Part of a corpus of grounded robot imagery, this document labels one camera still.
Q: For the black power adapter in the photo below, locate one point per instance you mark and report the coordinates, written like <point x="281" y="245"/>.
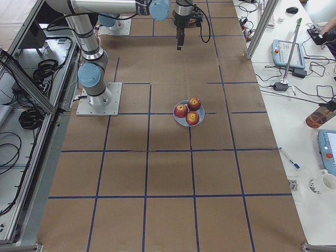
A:
<point x="278" y="86"/>

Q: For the white mug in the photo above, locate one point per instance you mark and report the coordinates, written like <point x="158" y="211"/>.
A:
<point x="326" y="182"/>

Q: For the black computer mouse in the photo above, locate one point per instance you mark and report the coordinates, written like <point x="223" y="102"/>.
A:
<point x="292" y="10"/>

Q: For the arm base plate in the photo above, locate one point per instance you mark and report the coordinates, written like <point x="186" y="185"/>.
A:
<point x="113" y="27"/>
<point x="106" y="104"/>

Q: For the red apple plate back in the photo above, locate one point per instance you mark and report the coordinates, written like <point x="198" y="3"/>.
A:
<point x="194" y="104"/>

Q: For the red apple plate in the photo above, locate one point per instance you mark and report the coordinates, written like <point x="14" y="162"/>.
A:
<point x="192" y="118"/>
<point x="180" y="110"/>
<point x="194" y="104"/>

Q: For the blue teach pendant upper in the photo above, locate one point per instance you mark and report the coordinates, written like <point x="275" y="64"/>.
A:
<point x="281" y="51"/>

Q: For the silver rod green tip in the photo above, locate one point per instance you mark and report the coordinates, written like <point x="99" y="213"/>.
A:
<point x="284" y="80"/>

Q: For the light blue plate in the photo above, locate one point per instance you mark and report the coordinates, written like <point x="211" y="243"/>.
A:
<point x="182" y="121"/>

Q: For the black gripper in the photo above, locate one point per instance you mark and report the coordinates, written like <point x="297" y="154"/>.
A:
<point x="180" y="21"/>

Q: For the blue white pen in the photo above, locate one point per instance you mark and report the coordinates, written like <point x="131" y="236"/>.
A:
<point x="295" y="164"/>

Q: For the red apple plate front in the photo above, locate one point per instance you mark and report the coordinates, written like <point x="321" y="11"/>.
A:
<point x="192" y="118"/>

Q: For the red apple plate left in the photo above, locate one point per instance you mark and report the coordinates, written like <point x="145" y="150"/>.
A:
<point x="180" y="110"/>

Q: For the blue teach pendant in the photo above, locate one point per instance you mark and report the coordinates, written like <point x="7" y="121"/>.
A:
<point x="326" y="140"/>
<point x="281" y="51"/>

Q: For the aluminium frame post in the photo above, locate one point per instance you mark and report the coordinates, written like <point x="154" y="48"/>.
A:
<point x="268" y="11"/>

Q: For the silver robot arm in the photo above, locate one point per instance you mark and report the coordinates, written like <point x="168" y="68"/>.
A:
<point x="76" y="14"/>
<point x="181" y="8"/>

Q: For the blue teach pendant lower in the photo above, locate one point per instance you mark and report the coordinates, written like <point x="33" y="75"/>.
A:
<point x="326" y="140"/>

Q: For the amber glass bottle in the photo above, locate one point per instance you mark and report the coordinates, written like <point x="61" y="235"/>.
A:
<point x="320" y="116"/>

